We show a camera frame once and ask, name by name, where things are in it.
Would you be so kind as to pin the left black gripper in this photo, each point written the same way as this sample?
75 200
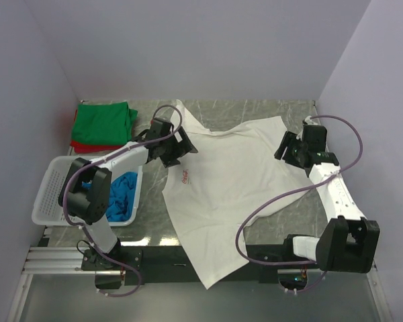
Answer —
180 147

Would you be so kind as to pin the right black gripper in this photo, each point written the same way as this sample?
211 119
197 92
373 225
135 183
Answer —
287 149

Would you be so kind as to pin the white t shirt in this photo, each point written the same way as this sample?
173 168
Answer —
234 178

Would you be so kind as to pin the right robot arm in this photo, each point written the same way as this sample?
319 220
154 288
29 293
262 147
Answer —
349 240

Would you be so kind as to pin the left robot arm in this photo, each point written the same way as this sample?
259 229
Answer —
85 193

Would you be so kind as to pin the blue t shirt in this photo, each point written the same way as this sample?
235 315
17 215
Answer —
121 198

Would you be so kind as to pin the green folded t shirt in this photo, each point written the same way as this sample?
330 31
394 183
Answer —
133 114

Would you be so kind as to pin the red folded t shirt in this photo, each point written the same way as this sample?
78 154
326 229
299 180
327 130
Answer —
94 147

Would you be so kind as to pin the white plastic basket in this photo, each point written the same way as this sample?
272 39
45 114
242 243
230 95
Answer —
48 212

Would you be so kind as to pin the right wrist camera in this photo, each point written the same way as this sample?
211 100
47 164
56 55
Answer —
307 121

